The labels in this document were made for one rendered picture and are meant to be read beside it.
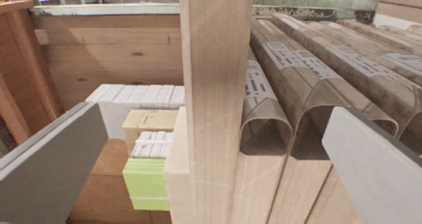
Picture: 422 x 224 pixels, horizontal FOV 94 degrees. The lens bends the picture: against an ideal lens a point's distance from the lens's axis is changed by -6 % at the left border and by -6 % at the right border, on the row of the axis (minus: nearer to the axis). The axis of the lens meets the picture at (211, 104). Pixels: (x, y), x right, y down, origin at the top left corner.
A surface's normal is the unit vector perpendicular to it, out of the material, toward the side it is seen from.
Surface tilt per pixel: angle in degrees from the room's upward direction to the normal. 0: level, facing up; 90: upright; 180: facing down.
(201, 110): 90
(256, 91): 90
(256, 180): 90
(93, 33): 90
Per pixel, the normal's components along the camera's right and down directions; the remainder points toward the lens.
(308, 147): 0.01, -0.85
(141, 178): -0.01, 0.52
